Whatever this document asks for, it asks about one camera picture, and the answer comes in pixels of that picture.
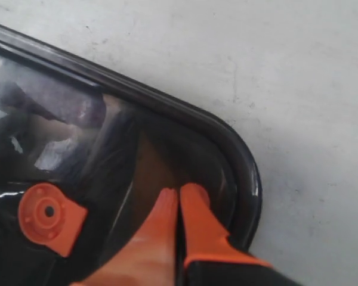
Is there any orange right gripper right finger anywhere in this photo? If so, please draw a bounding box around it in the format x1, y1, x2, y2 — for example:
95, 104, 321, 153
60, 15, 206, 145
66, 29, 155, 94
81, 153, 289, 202
180, 183, 271, 285

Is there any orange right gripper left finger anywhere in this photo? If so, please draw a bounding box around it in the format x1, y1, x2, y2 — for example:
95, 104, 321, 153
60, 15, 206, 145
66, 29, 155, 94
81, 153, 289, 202
74, 188, 178, 285

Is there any transparent lid with orange seal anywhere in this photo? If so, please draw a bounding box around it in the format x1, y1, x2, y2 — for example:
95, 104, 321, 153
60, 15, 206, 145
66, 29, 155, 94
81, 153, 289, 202
0, 25, 262, 285

